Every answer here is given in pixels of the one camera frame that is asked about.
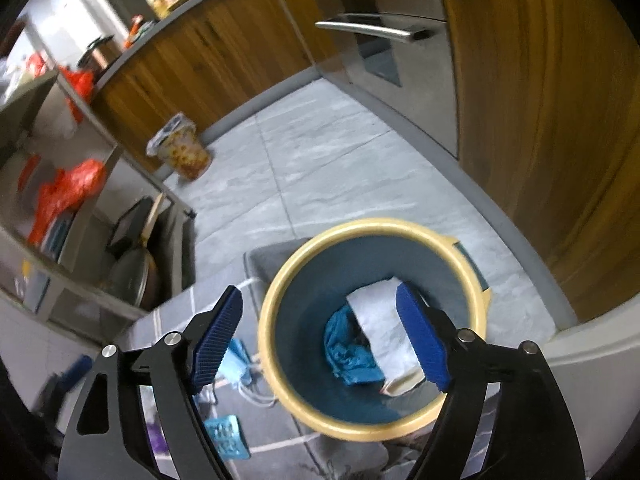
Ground small red plastic bag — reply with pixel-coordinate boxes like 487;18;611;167
57;65;96;126

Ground black baking tray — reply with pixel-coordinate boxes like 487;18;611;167
107;197;156;256

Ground grey checked mat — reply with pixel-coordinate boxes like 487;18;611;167
115;240;501;480

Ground patterned trash can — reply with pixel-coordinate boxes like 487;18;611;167
146;112;212;182

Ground stainless steel shelf rack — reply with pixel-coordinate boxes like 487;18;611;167
0;67;197;346

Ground orange kitchen tool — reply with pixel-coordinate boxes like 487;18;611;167
127;15;146;48

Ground large red plastic bag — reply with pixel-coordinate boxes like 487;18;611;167
27;158;108;246

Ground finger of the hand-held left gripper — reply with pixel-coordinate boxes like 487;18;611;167
56;354;96;397

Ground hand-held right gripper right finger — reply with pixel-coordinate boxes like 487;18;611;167
395;280;586;480

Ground blue bin with yellow rim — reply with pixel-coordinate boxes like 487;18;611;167
257;217;493;443

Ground wooden pan handle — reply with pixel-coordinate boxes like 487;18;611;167
141;192;166;248

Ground wooden kitchen cabinets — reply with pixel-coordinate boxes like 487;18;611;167
92;0;640;321

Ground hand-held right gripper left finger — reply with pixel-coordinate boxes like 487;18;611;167
57;285;244;480

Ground stainless built-in oven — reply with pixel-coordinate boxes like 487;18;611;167
287;0;461;158

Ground teal foil packet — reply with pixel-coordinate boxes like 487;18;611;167
204;414;251;461

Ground blue face mask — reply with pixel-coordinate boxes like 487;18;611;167
212;337;278;406

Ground white tissue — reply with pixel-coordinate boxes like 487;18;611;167
345;276;431;396

